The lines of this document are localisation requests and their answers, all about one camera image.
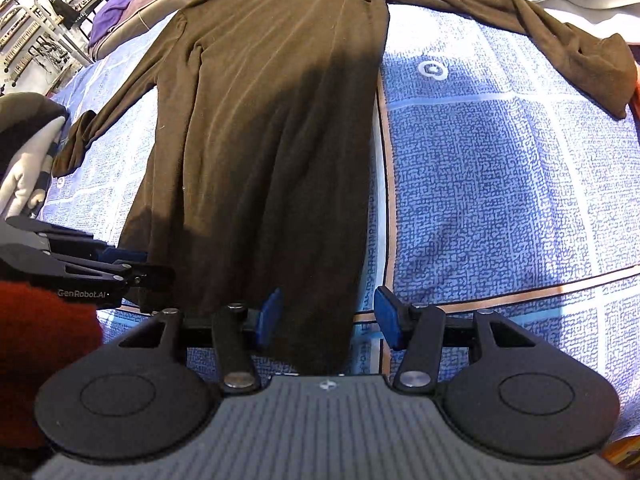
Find pinkish brown bed cover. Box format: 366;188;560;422
92;0;271;61

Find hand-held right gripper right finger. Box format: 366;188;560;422
374;286;538;391

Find brown long-sleeved shirt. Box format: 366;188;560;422
52;0;639;376

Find white folded garment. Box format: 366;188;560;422
0;114;70;223

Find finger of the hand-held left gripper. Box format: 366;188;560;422
5;216;149;264
0;244;177;292

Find person's left forearm red sleeve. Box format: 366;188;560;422
0;280;107;453

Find metal wall rack with tools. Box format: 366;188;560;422
0;0;147;97

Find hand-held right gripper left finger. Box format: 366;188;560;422
119;287;284;393

